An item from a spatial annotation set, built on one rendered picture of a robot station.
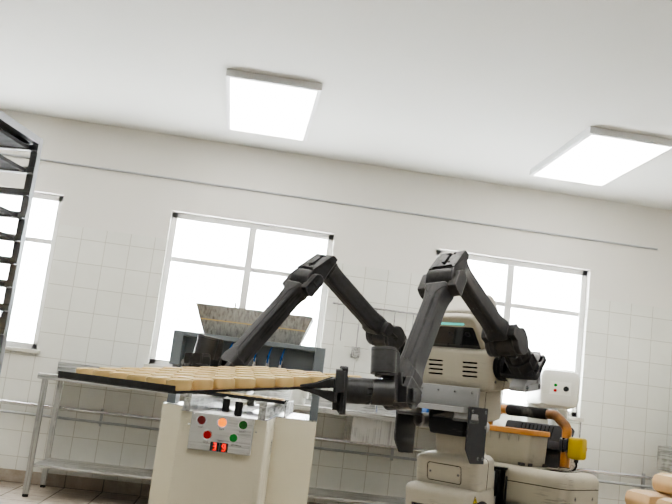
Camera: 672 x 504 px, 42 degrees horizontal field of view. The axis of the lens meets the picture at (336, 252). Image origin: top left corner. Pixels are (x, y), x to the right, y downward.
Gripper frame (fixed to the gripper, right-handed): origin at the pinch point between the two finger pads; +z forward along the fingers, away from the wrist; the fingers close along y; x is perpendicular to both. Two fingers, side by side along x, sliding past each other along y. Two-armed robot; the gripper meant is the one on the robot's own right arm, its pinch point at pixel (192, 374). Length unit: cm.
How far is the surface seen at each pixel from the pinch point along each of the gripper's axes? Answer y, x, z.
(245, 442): -30, 10, -122
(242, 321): 17, 2, -202
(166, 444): -42, -28, -195
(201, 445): -32, -7, -122
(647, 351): 19, 342, -541
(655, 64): 175, 218, -247
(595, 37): 179, 176, -225
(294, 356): 2, 28, -204
